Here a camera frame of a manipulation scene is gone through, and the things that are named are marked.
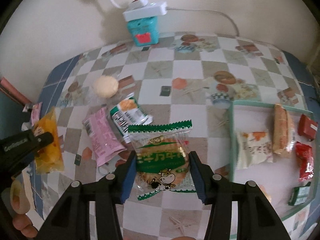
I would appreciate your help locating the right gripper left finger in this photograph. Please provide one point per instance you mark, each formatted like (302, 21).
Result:
(69, 218)

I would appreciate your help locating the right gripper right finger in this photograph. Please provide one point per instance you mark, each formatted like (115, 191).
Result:
(257, 219)

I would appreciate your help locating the yellow orange snack packet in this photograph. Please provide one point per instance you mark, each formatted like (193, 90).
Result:
(49, 156)

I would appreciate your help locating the dark green snack packet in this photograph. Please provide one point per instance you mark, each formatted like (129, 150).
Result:
(299, 194)

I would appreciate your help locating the white peach pastry packet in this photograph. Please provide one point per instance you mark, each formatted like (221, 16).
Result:
(254, 148)

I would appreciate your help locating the red nice snack packet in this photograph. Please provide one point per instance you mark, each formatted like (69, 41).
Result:
(304, 154)

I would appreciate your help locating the pink snack packet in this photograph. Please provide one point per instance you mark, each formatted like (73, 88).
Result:
(104, 142)

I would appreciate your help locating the beige orange snack packet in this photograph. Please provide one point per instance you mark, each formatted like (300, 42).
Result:
(283, 132)

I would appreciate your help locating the red brown snack packet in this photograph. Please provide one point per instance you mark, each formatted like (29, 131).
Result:
(307, 128)

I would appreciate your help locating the clear green rice cracker packet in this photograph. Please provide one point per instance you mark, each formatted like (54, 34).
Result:
(162, 158)

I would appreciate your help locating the green white walnut packet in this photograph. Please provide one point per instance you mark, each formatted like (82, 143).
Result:
(128, 112)

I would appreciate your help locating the person's left hand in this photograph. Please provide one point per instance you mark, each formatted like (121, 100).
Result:
(15, 224)

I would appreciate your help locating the small pink candy packet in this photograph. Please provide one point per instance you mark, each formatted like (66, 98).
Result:
(35, 110)

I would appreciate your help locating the wrapped round cream bun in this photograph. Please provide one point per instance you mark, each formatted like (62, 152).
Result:
(103, 88)

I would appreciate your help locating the checkered tablecloth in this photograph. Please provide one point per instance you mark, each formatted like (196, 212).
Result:
(172, 81)

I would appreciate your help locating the teal toy box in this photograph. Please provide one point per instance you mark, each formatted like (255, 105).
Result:
(144, 31)

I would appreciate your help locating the white power strip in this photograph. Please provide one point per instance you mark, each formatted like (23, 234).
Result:
(143, 9)

